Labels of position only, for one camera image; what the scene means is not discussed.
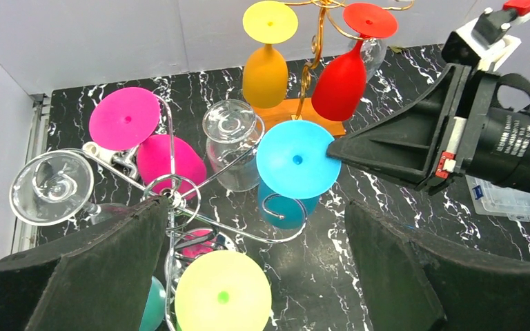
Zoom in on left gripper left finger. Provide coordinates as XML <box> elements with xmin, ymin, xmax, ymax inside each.
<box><xmin>0</xmin><ymin>197</ymin><xmax>169</xmax><ymax>330</ymax></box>

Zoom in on blue wine glass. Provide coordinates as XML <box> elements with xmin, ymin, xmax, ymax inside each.
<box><xmin>256</xmin><ymin>120</ymin><xmax>342</xmax><ymax>230</ymax></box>

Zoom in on orange yellow wine glass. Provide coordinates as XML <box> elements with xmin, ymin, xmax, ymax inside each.
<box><xmin>242</xmin><ymin>1</ymin><xmax>298</xmax><ymax>108</ymax></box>

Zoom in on aluminium frame rail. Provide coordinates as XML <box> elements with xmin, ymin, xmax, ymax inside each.
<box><xmin>11</xmin><ymin>93</ymin><xmax>53</xmax><ymax>254</ymax></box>

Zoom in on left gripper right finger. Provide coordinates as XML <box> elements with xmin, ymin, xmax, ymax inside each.
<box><xmin>344</xmin><ymin>200</ymin><xmax>530</xmax><ymax>330</ymax></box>

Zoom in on red wine glass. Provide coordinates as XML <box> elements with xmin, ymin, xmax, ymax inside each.
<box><xmin>311</xmin><ymin>2</ymin><xmax>398</xmax><ymax>121</ymax></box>

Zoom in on clear wine glass on gold rack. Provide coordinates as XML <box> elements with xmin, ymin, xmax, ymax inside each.
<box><xmin>361</xmin><ymin>39</ymin><xmax>387</xmax><ymax>82</ymax></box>

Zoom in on pink wine glass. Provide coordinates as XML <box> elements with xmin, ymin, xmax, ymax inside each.
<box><xmin>89</xmin><ymin>87</ymin><xmax>207</xmax><ymax>200</ymax></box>

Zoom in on silver wire glass rack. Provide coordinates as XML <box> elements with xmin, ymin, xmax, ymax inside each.
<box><xmin>63</xmin><ymin>97</ymin><xmax>307</xmax><ymax>330</ymax></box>

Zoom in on clear wine glass on silver rack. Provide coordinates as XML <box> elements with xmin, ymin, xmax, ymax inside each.
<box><xmin>8</xmin><ymin>150</ymin><xmax>129</xmax><ymax>226</ymax></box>

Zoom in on teal wine glass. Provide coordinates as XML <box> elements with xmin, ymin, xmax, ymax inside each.
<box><xmin>139</xmin><ymin>276</ymin><xmax>166</xmax><ymax>331</ymax></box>

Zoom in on green wine glass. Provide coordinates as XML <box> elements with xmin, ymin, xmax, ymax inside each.
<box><xmin>175</xmin><ymin>250</ymin><xmax>272</xmax><ymax>331</ymax></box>

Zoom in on clear ribbed wine glass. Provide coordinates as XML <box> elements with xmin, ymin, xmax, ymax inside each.
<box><xmin>202</xmin><ymin>99</ymin><xmax>264</xmax><ymax>192</ymax></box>

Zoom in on gold wire glass rack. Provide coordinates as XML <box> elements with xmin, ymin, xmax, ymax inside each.
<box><xmin>251</xmin><ymin>0</ymin><xmax>416</xmax><ymax>138</ymax></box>

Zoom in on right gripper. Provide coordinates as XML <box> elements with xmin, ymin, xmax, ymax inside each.
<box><xmin>326</xmin><ymin>9</ymin><xmax>530</xmax><ymax>202</ymax></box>

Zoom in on clear plastic screw box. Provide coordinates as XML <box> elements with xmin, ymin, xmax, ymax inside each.
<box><xmin>465</xmin><ymin>176</ymin><xmax>530</xmax><ymax>223</ymax></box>

